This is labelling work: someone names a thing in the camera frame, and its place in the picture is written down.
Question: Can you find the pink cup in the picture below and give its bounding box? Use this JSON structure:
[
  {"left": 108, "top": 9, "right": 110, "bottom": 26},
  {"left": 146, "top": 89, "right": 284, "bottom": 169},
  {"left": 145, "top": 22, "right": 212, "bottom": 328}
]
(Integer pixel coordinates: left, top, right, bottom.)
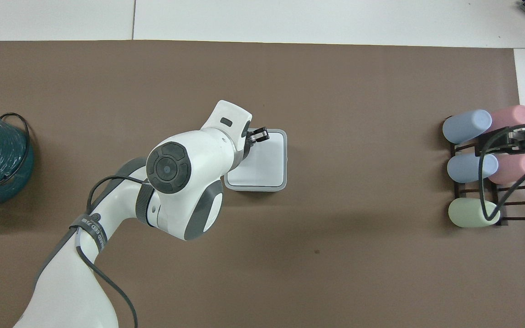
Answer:
[
  {"left": 489, "top": 105, "right": 525, "bottom": 135},
  {"left": 489, "top": 153, "right": 525, "bottom": 185}
]

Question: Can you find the white trash can grey rim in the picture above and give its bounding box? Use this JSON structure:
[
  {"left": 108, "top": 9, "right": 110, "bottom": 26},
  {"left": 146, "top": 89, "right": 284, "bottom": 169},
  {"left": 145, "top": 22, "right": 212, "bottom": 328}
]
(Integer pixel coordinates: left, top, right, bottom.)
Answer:
[{"left": 224, "top": 128, "right": 288, "bottom": 192}]

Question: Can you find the light green cup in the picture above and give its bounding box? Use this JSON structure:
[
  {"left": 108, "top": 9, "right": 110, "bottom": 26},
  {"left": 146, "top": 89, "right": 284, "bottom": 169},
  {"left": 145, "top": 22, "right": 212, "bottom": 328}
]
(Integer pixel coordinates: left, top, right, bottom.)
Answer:
[{"left": 448, "top": 197, "right": 501, "bottom": 228}]

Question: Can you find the dark brown cup rack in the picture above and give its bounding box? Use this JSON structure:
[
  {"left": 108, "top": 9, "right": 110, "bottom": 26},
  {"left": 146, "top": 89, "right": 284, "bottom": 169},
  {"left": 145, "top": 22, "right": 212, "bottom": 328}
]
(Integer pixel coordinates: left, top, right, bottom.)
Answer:
[{"left": 451, "top": 129, "right": 525, "bottom": 226}]

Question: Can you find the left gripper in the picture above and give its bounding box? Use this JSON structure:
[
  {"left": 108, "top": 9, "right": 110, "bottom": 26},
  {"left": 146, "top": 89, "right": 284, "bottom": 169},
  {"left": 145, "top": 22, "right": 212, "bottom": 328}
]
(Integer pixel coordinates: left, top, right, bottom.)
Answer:
[{"left": 239, "top": 128, "right": 270, "bottom": 163}]

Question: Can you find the blue cup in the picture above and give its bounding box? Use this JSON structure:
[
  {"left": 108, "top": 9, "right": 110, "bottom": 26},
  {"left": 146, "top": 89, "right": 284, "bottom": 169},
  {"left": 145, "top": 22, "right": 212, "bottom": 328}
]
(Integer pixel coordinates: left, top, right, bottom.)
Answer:
[
  {"left": 447, "top": 152, "right": 499, "bottom": 184},
  {"left": 443, "top": 109, "right": 493, "bottom": 145}
]

